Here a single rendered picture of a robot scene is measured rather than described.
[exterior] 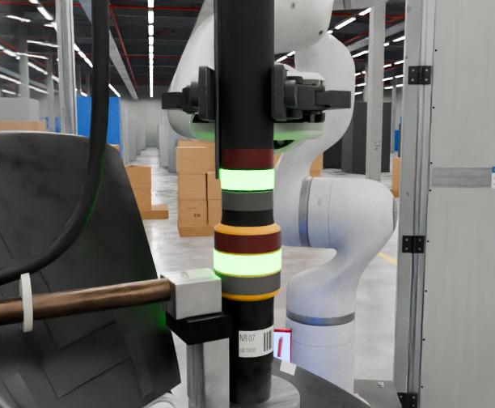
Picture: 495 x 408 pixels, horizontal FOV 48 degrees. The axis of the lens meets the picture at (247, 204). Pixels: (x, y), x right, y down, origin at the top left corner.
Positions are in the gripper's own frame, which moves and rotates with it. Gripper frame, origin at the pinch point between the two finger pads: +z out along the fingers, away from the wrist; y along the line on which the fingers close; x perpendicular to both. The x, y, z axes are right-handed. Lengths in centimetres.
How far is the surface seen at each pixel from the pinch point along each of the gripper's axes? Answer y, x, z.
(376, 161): -117, -46, -1105
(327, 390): -6.0, -29.4, -22.6
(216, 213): 139, -106, -733
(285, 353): -0.7, -30.3, -34.8
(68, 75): 70, 16, -126
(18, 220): 15.0, -8.1, 0.7
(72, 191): 13.1, -6.5, -3.3
